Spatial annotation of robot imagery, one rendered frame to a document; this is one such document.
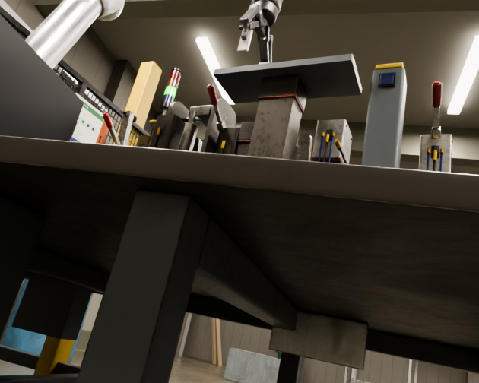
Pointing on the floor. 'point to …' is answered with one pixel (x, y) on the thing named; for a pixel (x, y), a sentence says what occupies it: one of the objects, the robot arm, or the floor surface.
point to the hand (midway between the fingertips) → (252, 64)
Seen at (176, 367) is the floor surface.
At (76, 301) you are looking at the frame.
